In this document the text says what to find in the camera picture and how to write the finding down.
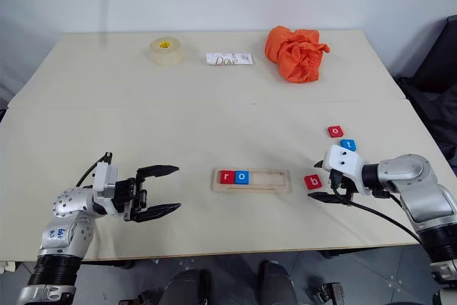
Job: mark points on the clear tape roll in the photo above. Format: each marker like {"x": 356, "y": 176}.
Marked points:
{"x": 166, "y": 53}

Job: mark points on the red letter r block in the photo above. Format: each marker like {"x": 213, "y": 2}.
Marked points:
{"x": 227, "y": 177}

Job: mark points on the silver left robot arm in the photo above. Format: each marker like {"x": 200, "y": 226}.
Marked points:
{"x": 68, "y": 208}

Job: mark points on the crumpled orange cloth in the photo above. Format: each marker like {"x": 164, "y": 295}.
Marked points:
{"x": 296, "y": 55}

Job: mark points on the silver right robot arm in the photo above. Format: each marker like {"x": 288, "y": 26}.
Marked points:
{"x": 425, "y": 190}

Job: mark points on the red letter o block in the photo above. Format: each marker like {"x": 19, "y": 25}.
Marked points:
{"x": 336, "y": 131}

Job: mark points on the red letter b block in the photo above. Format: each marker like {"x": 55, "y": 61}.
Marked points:
{"x": 313, "y": 182}

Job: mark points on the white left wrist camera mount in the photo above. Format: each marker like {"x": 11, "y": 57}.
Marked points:
{"x": 104, "y": 178}

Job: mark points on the metal bracket on floor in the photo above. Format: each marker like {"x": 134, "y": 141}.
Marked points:
{"x": 328, "y": 292}

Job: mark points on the dark rounded shape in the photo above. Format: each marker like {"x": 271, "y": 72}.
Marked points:
{"x": 276, "y": 283}
{"x": 187, "y": 289}

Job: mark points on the blue letter t block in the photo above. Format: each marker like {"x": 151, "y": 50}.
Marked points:
{"x": 349, "y": 144}

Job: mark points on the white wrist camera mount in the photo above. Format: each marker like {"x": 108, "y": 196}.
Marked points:
{"x": 344, "y": 162}
{"x": 104, "y": 178}

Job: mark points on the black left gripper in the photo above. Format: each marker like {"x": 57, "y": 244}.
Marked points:
{"x": 130, "y": 194}

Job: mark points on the white Dove soap box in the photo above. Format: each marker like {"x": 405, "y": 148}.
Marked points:
{"x": 230, "y": 59}

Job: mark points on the white object at table edge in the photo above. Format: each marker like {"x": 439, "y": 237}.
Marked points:
{"x": 7, "y": 266}

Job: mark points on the blue letter o block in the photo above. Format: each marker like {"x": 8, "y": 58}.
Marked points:
{"x": 241, "y": 177}

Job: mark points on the wooden letter tray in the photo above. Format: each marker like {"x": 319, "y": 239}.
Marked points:
{"x": 271, "y": 180}

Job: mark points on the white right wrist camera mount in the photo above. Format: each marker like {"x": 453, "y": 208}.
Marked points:
{"x": 344, "y": 162}

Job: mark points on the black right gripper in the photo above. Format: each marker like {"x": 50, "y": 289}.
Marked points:
{"x": 341, "y": 181}

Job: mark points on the black chair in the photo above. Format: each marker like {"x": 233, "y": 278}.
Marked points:
{"x": 435, "y": 98}

